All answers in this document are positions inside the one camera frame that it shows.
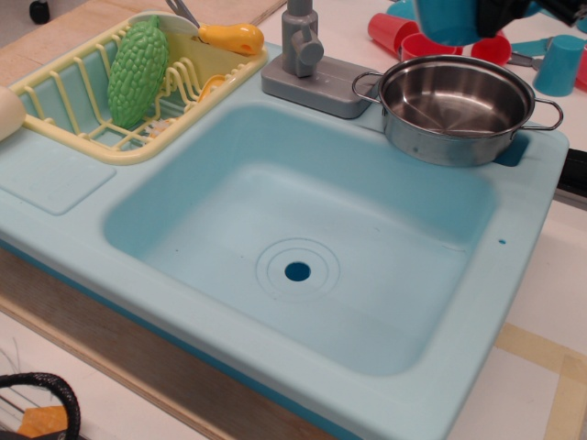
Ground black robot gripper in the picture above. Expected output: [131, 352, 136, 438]
[476, 0, 586, 38]

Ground blue plastic cup with handle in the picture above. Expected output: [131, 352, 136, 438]
[413, 0, 481, 46]

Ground red plastic cup right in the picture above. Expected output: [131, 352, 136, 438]
[471, 31, 513, 66]

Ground red plastic cup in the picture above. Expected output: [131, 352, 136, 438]
[471, 31, 513, 66]
[400, 33, 463, 61]
[368, 13, 419, 58]

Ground red plastic cup middle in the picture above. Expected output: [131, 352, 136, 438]
[400, 33, 463, 61]

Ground blue plastic cup upside down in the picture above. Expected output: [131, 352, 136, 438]
[533, 35, 586, 97]

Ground stainless steel pot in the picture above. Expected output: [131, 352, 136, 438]
[351, 55, 541, 167]

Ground red plastic cup left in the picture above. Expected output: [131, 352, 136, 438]
[368, 13, 419, 58]

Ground blue toy knife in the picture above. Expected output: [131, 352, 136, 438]
[512, 37, 552, 57]

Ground blue plastic plate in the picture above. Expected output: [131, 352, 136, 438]
[386, 0, 415, 21]

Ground black bar at right edge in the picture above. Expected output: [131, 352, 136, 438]
[557, 148, 587, 198]

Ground grey toy faucet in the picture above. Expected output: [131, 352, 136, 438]
[261, 1, 375, 119]

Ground orange toy piece in rack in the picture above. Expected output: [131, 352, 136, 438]
[197, 74, 226, 102]

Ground light blue toy sink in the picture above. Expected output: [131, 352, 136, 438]
[1, 76, 569, 439]

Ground cream white plate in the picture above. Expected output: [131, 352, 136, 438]
[128, 11, 198, 37]

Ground green toy bitter gourd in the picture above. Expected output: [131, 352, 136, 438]
[107, 15, 170, 129]

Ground yellow plastic dish rack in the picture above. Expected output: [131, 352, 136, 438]
[9, 20, 268, 165]

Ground black caster wheel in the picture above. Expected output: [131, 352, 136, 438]
[28, 0, 50, 25]

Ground cream rounded object left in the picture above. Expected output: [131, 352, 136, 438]
[0, 86, 27, 140]

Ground orange tape piece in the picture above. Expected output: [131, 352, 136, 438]
[17, 405, 68, 438]

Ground yellow handled toy utensil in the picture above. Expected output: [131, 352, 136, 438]
[166, 1, 264, 56]

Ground black braided cable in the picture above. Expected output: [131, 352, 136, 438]
[0, 372, 82, 440]

